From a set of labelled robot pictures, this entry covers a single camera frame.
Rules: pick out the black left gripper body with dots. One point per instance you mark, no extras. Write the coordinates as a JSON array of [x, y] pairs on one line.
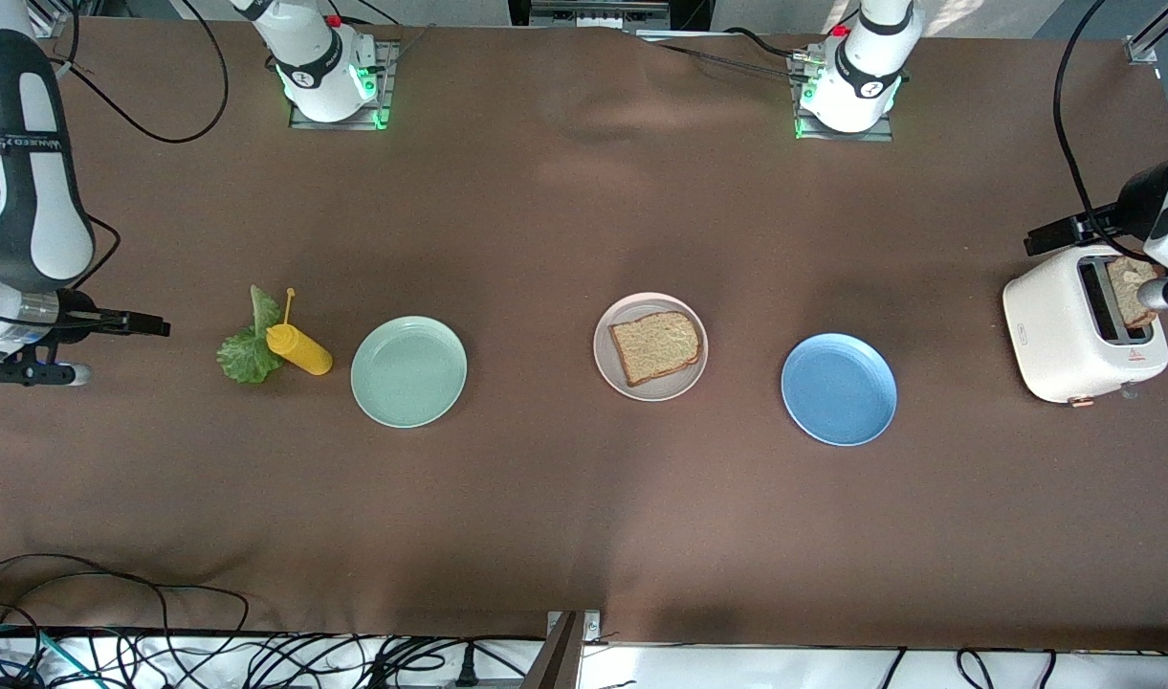
[[1136, 203]]

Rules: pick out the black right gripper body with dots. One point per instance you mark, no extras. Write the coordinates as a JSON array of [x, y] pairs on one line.
[[83, 315]]

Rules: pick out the green lettuce leaf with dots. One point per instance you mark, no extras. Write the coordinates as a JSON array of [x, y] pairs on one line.
[[249, 359]]

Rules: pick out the yellow mustard squeeze bottle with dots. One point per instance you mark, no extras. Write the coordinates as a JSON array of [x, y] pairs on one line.
[[301, 352]]

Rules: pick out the brown bread slice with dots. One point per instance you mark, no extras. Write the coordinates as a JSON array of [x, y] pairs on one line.
[[655, 346], [1131, 287]]

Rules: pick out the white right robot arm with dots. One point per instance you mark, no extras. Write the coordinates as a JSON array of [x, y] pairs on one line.
[[29, 220]]

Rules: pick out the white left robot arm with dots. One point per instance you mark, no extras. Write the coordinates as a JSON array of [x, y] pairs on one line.
[[866, 86]]

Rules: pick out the green plate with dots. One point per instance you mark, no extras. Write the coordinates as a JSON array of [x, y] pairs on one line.
[[408, 371]]

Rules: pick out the blue plate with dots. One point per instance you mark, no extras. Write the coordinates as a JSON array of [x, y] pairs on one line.
[[839, 388]]

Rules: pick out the beige plate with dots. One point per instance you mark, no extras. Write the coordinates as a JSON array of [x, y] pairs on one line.
[[622, 311]]

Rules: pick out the white toaster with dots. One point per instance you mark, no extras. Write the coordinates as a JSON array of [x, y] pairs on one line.
[[1047, 335]]

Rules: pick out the black equipment stand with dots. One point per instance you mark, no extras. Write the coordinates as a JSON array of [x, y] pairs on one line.
[[689, 11]]

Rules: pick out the brown table cloth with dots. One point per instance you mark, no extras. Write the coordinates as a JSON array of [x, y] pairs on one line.
[[584, 498]]

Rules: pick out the black power plug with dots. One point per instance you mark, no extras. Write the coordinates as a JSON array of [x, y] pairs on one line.
[[466, 675]]

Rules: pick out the aluminium frame profile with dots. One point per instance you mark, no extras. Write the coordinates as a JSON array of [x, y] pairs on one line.
[[50, 14], [1143, 46]]

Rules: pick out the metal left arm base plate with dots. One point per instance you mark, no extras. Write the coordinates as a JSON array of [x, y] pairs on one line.
[[842, 136]]

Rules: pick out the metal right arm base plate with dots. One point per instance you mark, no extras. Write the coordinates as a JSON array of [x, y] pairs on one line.
[[340, 124]]

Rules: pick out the metal frame post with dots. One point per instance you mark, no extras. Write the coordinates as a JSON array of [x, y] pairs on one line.
[[560, 660]]

